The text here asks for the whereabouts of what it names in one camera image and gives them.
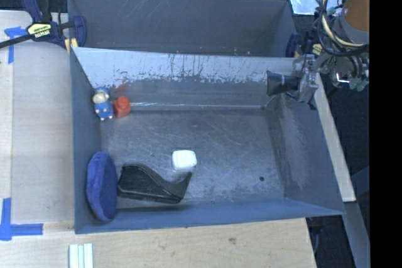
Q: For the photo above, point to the blue toy mouse figure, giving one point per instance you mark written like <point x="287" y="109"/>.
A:
<point x="103" y="106"/>

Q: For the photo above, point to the black soft pouch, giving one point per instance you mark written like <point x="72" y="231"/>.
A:
<point x="276" y="83"/>

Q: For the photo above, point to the pale wood flat board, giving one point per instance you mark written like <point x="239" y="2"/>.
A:
<point x="41" y="135"/>

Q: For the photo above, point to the grey metal bin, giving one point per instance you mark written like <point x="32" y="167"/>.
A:
<point x="220" y="141"/>

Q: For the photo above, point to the red toy brick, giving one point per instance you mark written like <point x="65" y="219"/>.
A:
<point x="122" y="107"/>

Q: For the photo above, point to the white cube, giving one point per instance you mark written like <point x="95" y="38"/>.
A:
<point x="183" y="160"/>

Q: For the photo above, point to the blue round cloth disc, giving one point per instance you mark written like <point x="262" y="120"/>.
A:
<point x="102" y="186"/>

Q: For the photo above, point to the black curved plastic piece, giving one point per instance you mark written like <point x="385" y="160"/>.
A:
<point x="141" y="183"/>

